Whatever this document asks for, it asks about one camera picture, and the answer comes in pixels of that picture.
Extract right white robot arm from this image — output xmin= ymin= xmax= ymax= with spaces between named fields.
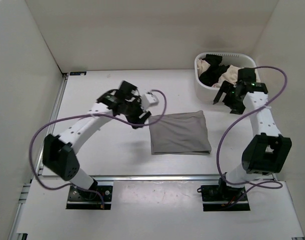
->
xmin=213 ymin=68 xmax=292 ymax=200

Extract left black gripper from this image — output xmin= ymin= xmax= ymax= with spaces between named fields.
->
xmin=122 ymin=95 xmax=151 ymax=129

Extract white laundry basket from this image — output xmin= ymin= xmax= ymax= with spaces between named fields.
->
xmin=194 ymin=52 xmax=257 ymax=103

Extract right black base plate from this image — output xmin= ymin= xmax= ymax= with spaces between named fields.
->
xmin=196 ymin=185 xmax=251 ymax=212

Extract small cream garment in basket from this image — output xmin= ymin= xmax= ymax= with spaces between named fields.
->
xmin=196 ymin=59 xmax=211 ymax=77

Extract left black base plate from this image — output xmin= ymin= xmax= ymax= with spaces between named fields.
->
xmin=66 ymin=185 xmax=113 ymax=210

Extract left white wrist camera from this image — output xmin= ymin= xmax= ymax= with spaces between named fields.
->
xmin=140 ymin=92 xmax=159 ymax=111

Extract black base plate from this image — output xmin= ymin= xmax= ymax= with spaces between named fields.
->
xmin=66 ymin=185 xmax=113 ymax=210
xmin=196 ymin=185 xmax=251 ymax=212

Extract aluminium frame rail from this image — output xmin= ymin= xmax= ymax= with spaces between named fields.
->
xmin=29 ymin=173 xmax=226 ymax=183

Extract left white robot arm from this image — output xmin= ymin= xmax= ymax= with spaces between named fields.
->
xmin=42 ymin=81 xmax=159 ymax=200

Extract grey trousers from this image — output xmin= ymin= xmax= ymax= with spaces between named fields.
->
xmin=149 ymin=110 xmax=212 ymax=155

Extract black garment in basket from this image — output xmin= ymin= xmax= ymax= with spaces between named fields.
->
xmin=198 ymin=54 xmax=230 ymax=87

